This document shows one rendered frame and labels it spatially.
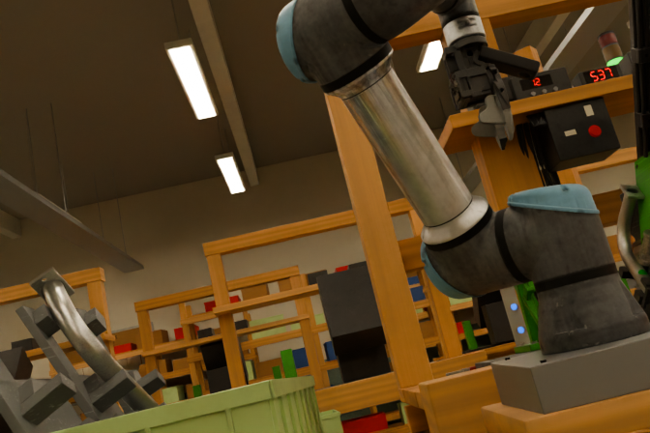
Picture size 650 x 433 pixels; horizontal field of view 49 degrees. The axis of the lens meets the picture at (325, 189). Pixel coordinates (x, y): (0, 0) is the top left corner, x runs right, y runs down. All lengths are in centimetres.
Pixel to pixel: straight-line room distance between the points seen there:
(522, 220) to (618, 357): 24
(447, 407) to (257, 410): 64
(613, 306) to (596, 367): 13
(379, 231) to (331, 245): 977
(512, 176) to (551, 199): 101
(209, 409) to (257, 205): 1121
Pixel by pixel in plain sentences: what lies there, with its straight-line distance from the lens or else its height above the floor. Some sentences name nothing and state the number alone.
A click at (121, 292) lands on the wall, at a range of 1202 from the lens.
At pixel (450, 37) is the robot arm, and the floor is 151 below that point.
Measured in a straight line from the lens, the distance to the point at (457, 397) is 132.
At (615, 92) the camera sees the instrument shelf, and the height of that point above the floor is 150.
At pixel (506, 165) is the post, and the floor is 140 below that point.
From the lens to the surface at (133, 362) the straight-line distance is 1184.
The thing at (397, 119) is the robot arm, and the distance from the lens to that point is 101.
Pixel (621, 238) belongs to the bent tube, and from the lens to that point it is 184.
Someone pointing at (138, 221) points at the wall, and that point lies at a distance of 1216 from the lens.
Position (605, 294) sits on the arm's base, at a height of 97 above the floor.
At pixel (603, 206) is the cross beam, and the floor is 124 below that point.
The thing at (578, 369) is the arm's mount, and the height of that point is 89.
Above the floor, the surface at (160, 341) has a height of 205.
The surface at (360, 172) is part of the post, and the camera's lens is 198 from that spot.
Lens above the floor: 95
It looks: 15 degrees up
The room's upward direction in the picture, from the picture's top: 14 degrees counter-clockwise
